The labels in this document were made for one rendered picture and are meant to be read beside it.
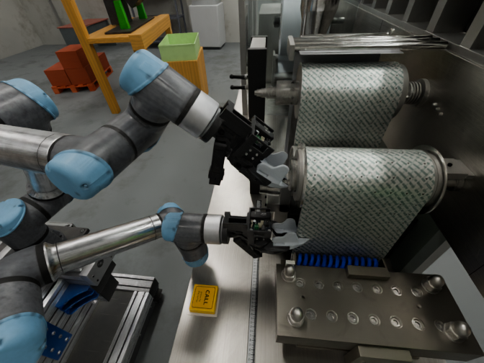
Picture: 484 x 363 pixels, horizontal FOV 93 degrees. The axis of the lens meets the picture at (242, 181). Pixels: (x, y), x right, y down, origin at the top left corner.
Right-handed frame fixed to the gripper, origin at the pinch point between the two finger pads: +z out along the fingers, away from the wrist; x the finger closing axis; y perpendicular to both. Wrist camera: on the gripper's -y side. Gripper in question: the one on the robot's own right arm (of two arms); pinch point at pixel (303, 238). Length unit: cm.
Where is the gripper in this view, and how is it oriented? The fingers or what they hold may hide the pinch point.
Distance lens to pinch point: 61.6
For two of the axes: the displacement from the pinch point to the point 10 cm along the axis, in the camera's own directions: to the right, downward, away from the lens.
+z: 10.0, 0.4, -0.9
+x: 0.9, -6.8, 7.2
